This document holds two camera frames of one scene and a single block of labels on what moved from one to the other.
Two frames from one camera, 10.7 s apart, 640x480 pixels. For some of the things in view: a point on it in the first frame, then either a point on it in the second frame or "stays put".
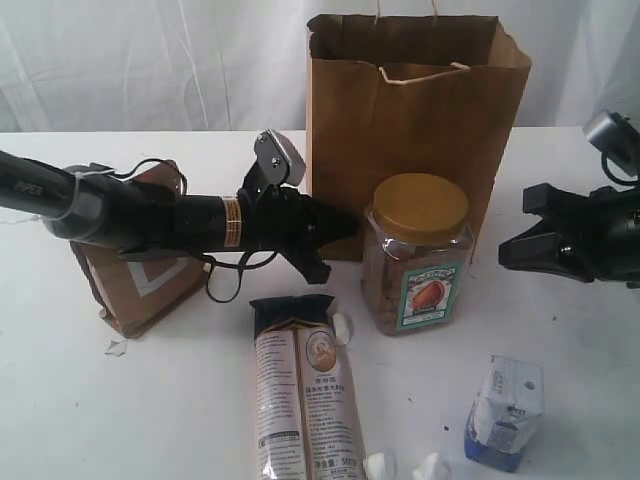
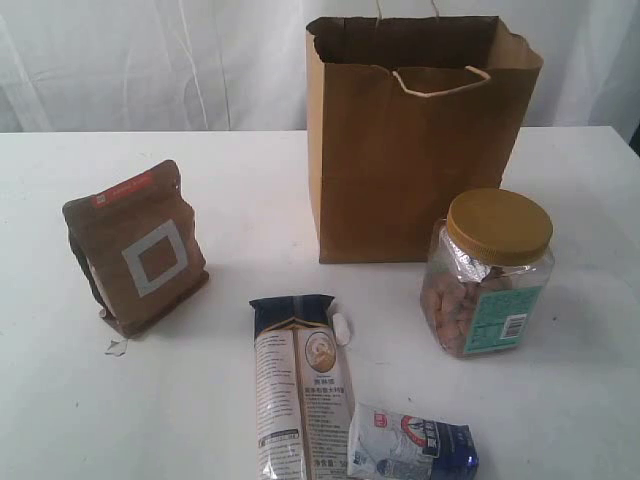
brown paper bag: (390, 95) stays put
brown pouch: (129, 287) stays put
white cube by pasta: (341, 328) stays put
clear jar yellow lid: (418, 254) to (488, 263)
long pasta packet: (308, 426) stays put
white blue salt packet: (505, 412) to (384, 445)
